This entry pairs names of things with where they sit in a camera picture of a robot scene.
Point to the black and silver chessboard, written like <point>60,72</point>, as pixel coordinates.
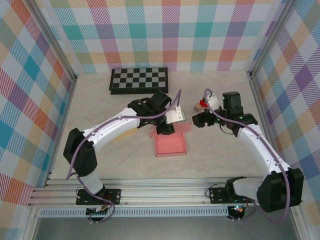
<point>138,80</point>

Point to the small wooden block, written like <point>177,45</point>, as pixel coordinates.
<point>198,108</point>

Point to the orange paper box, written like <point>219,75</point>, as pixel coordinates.
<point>126,135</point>

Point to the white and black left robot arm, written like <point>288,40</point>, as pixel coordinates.
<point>112,127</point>

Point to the pink paper box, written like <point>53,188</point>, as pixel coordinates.
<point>170,147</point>

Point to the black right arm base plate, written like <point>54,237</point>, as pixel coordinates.
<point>217,195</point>

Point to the small circuit board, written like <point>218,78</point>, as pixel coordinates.
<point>98,210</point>
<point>238,209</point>

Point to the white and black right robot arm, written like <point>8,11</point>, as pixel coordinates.
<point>260,150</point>

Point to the aluminium side rail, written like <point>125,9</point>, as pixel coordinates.
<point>265,120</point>

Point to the long aluminium base rail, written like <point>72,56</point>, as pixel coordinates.
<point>162,192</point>

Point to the small red block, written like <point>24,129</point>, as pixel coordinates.
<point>202,102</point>

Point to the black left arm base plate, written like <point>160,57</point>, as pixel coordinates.
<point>113,196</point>

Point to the aluminium corner post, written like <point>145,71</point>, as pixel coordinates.
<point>270,40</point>
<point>53,42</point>

